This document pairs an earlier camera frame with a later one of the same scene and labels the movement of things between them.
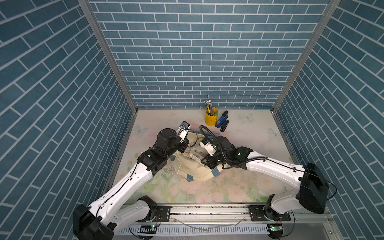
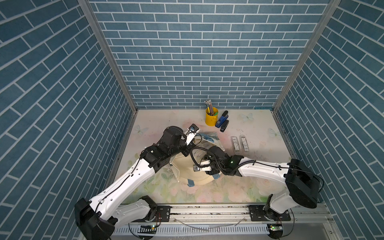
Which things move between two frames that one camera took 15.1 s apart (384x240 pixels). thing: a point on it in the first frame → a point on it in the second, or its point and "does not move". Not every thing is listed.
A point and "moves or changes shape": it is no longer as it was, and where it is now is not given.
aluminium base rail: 231,223 does not move
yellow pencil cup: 211,116 does not move
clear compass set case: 197,153 → 235,145
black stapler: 224,125 does not move
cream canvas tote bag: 191,167 moves or changes shape
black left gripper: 183,144 does not move
